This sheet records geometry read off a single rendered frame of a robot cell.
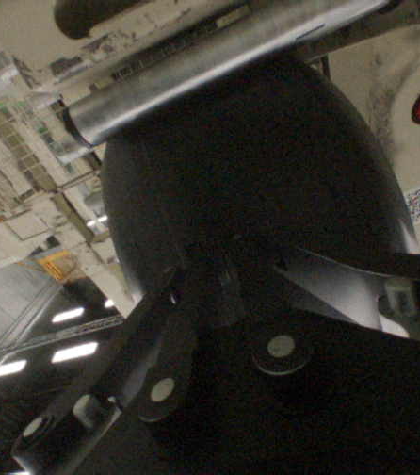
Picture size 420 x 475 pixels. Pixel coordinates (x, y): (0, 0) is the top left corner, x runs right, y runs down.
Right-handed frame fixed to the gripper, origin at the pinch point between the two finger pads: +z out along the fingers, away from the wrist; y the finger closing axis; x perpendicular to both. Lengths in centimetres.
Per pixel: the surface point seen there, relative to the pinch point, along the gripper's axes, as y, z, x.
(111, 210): -10.4, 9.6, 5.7
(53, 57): -6.7, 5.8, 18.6
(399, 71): 29.3, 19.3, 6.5
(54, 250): -511, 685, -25
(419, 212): 32.3, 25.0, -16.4
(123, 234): -9.3, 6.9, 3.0
